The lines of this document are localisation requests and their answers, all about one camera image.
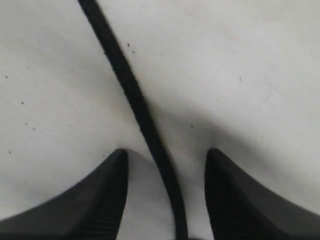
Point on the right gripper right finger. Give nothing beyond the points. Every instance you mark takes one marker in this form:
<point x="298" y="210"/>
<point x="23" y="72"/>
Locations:
<point x="241" y="208"/>

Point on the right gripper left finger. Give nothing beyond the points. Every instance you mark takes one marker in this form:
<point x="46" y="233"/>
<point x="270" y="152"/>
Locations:
<point x="90" y="210"/>

